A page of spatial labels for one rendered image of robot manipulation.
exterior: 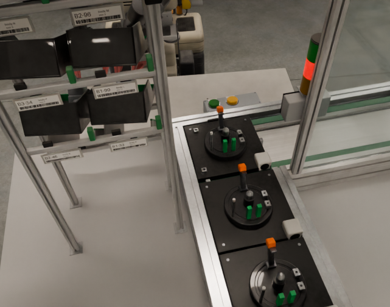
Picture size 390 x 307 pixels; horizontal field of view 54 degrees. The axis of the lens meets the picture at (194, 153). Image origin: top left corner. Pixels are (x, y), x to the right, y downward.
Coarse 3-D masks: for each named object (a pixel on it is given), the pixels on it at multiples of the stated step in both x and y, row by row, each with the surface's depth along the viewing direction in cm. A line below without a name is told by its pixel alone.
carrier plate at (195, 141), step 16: (192, 128) 135; (208, 128) 135; (240, 128) 134; (192, 144) 130; (256, 144) 129; (192, 160) 126; (208, 160) 125; (240, 160) 125; (208, 176) 121; (224, 176) 122
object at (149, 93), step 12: (144, 84) 114; (120, 96) 87; (132, 96) 87; (144, 96) 87; (96, 108) 88; (108, 108) 88; (120, 108) 88; (132, 108) 88; (144, 108) 88; (96, 120) 89; (108, 120) 89; (120, 120) 89; (132, 120) 89; (144, 120) 89
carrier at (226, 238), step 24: (216, 192) 116; (240, 192) 114; (264, 192) 112; (216, 216) 111; (240, 216) 108; (264, 216) 108; (288, 216) 110; (216, 240) 106; (240, 240) 106; (264, 240) 106
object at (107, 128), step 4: (152, 120) 104; (108, 124) 107; (112, 124) 112; (116, 124) 118; (120, 124) 125; (152, 124) 104; (104, 128) 103; (108, 128) 107; (112, 128) 112; (116, 128) 118; (120, 128) 125; (104, 132) 103; (108, 132) 107
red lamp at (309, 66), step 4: (308, 64) 94; (312, 64) 93; (304, 68) 97; (308, 68) 95; (312, 68) 94; (304, 72) 97; (308, 72) 95; (312, 72) 95; (304, 76) 97; (308, 76) 96
